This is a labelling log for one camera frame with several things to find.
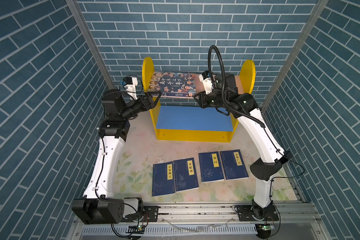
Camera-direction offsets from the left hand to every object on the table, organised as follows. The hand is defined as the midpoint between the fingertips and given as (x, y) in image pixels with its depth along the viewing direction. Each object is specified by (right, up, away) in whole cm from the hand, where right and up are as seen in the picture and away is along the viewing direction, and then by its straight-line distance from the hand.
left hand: (157, 95), depth 64 cm
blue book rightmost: (+42, -39, +26) cm, 63 cm away
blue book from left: (+12, -43, +21) cm, 50 cm away
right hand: (+16, +1, +5) cm, 17 cm away
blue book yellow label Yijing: (+27, -39, +25) cm, 54 cm away
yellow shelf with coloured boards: (+7, -10, +34) cm, 36 cm away
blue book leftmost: (-1, -45, +21) cm, 49 cm away
